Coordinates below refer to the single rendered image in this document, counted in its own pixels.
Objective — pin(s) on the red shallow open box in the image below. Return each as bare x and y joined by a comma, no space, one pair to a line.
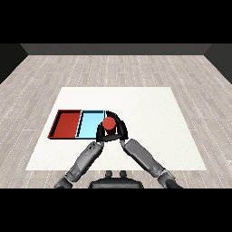
67,123

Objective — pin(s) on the dark grey robot body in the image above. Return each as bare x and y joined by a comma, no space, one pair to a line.
116,183

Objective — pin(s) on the small red can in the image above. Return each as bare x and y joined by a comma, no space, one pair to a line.
108,123

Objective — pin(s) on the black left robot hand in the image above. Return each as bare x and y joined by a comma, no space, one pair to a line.
99,133

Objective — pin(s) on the light blue shallow open box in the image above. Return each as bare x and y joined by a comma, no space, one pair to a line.
89,125

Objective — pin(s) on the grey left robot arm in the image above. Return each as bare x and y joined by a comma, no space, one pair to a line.
83,161

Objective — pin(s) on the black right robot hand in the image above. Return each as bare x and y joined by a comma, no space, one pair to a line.
123,127

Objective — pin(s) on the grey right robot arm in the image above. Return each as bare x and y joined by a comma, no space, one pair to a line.
145,158

